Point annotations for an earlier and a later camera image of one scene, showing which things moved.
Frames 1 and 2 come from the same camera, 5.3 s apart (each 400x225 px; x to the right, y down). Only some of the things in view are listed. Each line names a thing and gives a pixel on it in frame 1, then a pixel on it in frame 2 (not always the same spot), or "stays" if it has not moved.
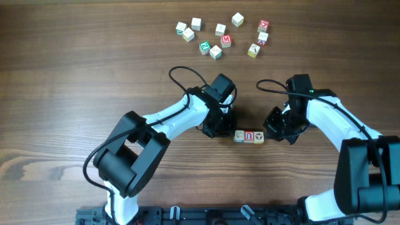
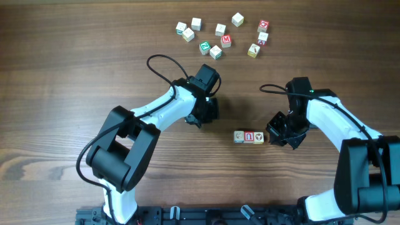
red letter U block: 249,136 stays
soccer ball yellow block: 258,137 stays
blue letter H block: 239,136 stays
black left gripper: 212,133 -> 214,116
